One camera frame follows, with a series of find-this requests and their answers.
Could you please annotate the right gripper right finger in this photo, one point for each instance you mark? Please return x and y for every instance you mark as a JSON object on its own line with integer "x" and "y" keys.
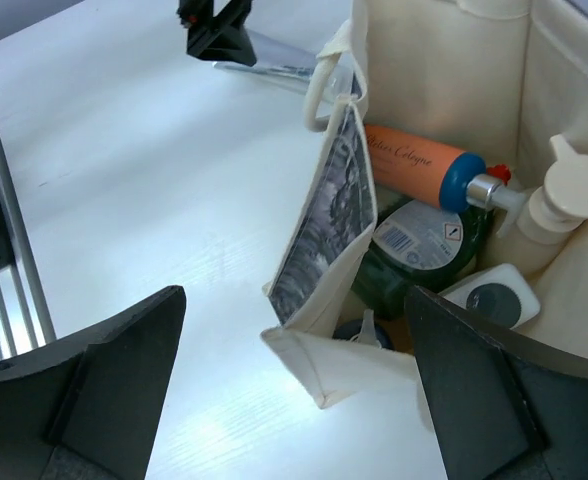
{"x": 503, "y": 406}

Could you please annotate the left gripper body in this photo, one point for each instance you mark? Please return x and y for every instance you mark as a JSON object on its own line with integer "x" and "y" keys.
{"x": 200, "y": 13}

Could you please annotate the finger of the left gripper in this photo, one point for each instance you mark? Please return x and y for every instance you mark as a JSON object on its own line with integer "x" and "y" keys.
{"x": 219, "y": 40}

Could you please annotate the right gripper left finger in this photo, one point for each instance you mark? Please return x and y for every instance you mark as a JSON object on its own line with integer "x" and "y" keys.
{"x": 88, "y": 405}

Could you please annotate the silver squeeze tube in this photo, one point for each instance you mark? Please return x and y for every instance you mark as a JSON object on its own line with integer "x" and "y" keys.
{"x": 277, "y": 63}

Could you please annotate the white bottle black cap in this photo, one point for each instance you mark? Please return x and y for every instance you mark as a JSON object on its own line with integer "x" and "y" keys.
{"x": 499, "y": 294}

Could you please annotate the orange pump bottle blue top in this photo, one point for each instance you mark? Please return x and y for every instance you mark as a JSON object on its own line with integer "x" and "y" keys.
{"x": 370, "y": 330}

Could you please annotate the green bottle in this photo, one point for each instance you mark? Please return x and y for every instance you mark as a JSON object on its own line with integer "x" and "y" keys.
{"x": 415, "y": 244}

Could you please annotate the small orange bottle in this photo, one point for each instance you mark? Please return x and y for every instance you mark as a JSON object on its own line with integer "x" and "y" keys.
{"x": 440, "y": 175}

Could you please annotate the cream canvas tote bag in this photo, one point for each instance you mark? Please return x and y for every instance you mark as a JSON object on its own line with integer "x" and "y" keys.
{"x": 499, "y": 78}

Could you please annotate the beige pump bottle in bag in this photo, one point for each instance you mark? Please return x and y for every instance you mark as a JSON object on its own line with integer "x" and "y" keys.
{"x": 550, "y": 215}

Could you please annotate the aluminium mounting rail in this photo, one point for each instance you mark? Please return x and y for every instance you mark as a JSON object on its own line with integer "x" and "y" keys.
{"x": 25, "y": 320}

